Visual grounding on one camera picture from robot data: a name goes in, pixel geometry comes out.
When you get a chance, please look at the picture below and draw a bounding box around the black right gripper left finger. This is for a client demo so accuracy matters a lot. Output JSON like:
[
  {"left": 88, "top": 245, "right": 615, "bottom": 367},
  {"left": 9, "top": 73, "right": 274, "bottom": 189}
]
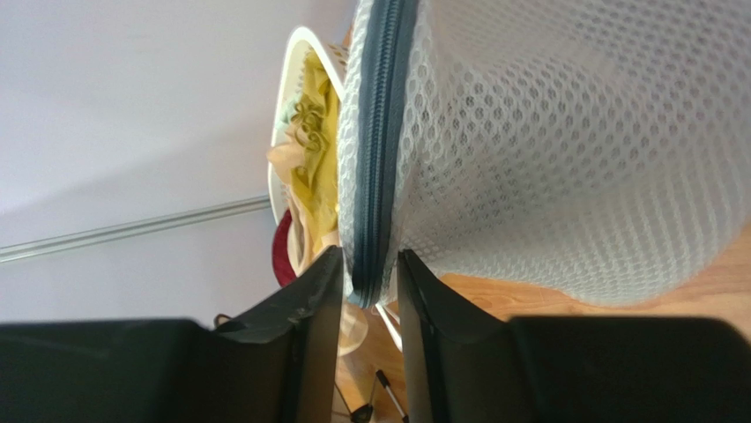
[{"left": 1, "top": 247, "right": 343, "bottom": 422}]

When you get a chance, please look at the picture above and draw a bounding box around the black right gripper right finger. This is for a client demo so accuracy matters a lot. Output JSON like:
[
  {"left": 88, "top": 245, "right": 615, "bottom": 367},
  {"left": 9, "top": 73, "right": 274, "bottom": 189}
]
[{"left": 398, "top": 250, "right": 750, "bottom": 422}]

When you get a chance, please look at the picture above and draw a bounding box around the white mesh laundry bag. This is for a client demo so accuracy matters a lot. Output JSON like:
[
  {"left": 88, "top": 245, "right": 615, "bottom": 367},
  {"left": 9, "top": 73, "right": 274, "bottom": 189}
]
[{"left": 338, "top": 1, "right": 750, "bottom": 308}]

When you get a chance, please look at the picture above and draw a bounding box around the beige bra in basket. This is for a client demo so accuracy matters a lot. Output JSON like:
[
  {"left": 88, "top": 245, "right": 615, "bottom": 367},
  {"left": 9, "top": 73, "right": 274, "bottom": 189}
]
[{"left": 267, "top": 141, "right": 340, "bottom": 276}]

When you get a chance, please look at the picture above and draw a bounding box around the white plastic laundry basket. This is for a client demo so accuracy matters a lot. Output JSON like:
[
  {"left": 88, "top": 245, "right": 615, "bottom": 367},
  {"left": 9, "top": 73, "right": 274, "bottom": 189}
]
[{"left": 267, "top": 26, "right": 349, "bottom": 224}]

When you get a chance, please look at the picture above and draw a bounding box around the red garment in basket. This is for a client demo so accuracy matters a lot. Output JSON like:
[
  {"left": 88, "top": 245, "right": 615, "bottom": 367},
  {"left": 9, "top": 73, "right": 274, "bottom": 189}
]
[{"left": 271, "top": 211, "right": 297, "bottom": 287}]

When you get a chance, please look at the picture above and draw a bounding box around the yellow garment in basket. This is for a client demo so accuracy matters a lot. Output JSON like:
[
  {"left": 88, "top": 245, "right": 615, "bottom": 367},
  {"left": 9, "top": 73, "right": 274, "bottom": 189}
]
[{"left": 290, "top": 49, "right": 343, "bottom": 256}]

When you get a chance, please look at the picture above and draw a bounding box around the aluminium frame rail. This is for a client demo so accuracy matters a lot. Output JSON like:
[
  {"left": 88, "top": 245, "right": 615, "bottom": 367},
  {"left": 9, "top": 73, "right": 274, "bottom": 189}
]
[{"left": 1, "top": 195, "right": 272, "bottom": 263}]

